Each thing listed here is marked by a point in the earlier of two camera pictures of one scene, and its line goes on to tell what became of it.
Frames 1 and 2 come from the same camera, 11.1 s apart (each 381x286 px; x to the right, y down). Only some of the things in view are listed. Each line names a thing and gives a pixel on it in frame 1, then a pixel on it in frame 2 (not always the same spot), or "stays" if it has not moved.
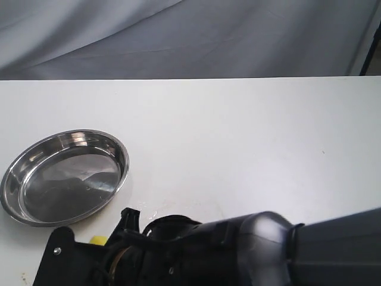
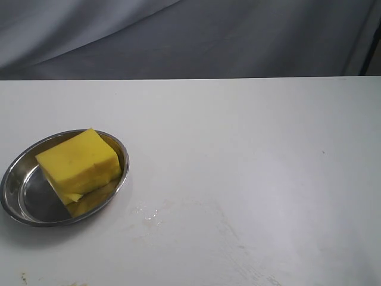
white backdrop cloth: [88, 39] stays
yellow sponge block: [98, 240] → [80, 165]
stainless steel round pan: [63, 176] stays
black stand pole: [377, 37] stays
